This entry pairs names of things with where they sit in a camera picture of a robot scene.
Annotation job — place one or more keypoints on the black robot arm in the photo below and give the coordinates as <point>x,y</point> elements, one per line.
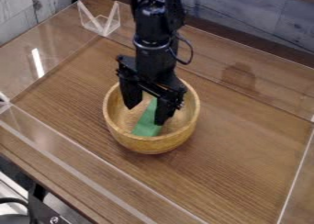
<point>158,20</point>

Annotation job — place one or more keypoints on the round wooden bowl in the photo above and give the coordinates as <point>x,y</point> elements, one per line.
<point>123,120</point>

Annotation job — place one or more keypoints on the green rectangular stick block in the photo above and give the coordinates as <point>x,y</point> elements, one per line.
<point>146,128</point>

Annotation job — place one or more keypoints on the black metal table leg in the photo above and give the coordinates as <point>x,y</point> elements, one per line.
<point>44,215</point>

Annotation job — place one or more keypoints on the clear acrylic corner bracket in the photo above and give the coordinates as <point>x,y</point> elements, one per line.
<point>100,24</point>

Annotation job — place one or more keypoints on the clear acrylic enclosure wall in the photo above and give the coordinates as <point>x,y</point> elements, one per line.
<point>243,171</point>

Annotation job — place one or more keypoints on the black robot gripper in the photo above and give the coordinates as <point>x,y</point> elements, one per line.
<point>148,73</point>

